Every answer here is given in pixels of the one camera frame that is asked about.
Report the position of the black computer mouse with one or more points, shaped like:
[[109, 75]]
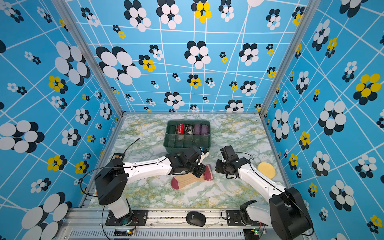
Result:
[[195, 218]]

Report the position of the green circuit board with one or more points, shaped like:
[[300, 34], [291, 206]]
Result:
[[123, 233], [252, 234]]

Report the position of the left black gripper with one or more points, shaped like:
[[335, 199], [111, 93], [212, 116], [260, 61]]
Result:
[[201, 171]]

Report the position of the dark green rolled sock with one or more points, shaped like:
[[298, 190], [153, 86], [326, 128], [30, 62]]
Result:
[[172, 130]]

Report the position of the aluminium front rail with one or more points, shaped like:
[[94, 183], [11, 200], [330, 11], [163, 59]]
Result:
[[162, 224]]

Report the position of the black white argyle rolled sock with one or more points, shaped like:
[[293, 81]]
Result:
[[188, 129]]

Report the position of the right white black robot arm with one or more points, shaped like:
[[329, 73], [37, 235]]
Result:
[[287, 213]]

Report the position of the yellow round sponge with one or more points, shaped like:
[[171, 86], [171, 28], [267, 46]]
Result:
[[267, 169]]

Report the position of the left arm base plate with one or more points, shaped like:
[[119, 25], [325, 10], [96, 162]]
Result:
[[134, 218]]

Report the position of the right green circuit board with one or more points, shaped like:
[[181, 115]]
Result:
[[252, 234]]

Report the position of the left green circuit board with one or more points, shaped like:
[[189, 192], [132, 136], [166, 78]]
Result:
[[123, 233]]

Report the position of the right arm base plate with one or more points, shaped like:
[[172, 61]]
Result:
[[239, 218]]

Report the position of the red rolled sock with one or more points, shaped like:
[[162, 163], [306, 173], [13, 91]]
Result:
[[180, 129]]

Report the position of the beige purple striped sock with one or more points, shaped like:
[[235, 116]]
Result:
[[179, 182]]

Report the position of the green plastic organizer tray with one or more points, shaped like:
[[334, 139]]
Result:
[[179, 143]]

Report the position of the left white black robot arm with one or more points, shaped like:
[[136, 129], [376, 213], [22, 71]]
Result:
[[112, 179]]

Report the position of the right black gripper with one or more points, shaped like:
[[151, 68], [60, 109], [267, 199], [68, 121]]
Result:
[[218, 166]]

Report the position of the black tray with skewers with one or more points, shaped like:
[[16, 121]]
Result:
[[121, 155]]

